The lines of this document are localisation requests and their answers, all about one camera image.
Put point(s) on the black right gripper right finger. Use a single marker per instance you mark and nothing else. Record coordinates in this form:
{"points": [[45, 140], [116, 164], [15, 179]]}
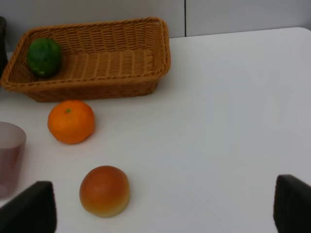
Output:
{"points": [[292, 205]]}

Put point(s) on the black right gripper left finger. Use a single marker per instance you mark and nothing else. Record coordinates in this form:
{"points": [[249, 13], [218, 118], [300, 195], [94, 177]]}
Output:
{"points": [[31, 211]]}

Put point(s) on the green lime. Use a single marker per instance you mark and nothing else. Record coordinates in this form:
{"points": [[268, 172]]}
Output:
{"points": [[44, 57]]}

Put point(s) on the red yellow bun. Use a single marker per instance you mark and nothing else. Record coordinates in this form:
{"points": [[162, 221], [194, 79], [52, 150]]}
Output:
{"points": [[105, 191]]}

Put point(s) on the purple plastic cup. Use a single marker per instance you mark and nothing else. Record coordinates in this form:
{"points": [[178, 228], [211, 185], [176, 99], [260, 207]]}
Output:
{"points": [[12, 144]]}

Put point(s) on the orange mandarin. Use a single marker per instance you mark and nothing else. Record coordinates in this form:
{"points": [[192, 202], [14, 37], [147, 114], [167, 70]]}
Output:
{"points": [[71, 121]]}

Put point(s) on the dark brown wicker basket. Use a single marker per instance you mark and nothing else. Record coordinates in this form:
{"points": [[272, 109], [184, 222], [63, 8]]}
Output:
{"points": [[3, 54]]}

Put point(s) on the orange wicker basket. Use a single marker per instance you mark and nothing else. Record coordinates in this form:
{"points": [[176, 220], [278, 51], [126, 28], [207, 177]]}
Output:
{"points": [[101, 60]]}

